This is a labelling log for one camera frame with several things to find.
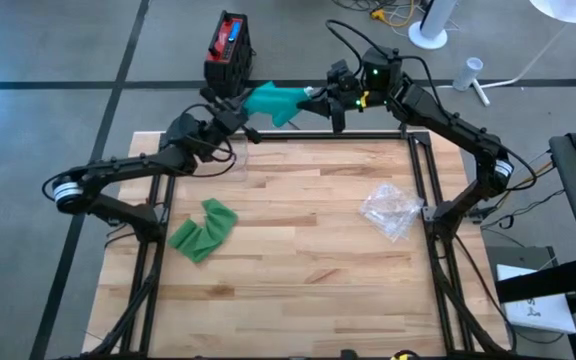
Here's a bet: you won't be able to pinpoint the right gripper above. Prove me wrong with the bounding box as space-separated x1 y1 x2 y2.
295 58 369 134

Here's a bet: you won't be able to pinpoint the yellow floor cable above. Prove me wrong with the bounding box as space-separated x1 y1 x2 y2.
367 0 417 29

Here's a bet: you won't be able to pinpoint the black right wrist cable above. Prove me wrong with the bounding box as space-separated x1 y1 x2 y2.
324 18 369 64

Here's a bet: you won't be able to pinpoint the white cylinder stand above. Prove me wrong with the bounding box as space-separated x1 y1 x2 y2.
451 56 492 108

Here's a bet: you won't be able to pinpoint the white round panel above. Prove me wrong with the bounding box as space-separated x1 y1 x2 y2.
527 0 576 25

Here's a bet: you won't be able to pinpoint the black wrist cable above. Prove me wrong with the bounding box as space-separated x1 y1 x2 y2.
182 103 239 179
324 18 369 64

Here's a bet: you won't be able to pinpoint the teal elastic bandage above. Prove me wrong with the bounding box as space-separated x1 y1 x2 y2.
241 80 315 129

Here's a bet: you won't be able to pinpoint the clear plastic bag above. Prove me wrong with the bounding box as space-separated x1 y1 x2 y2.
358 181 425 244

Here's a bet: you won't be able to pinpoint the red black battery box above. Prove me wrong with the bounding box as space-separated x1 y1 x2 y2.
203 9 255 99

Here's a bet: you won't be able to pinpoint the white papers on shelf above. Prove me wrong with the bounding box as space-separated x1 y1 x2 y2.
496 263 576 335

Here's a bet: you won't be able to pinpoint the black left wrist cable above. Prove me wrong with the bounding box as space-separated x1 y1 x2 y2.
182 103 239 179

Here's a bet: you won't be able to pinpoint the white fan stand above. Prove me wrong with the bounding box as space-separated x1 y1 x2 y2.
407 0 459 51

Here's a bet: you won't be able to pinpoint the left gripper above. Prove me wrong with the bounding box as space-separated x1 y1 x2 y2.
200 88 263 145

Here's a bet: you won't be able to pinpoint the green cloth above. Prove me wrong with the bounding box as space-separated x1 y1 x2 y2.
167 197 240 265

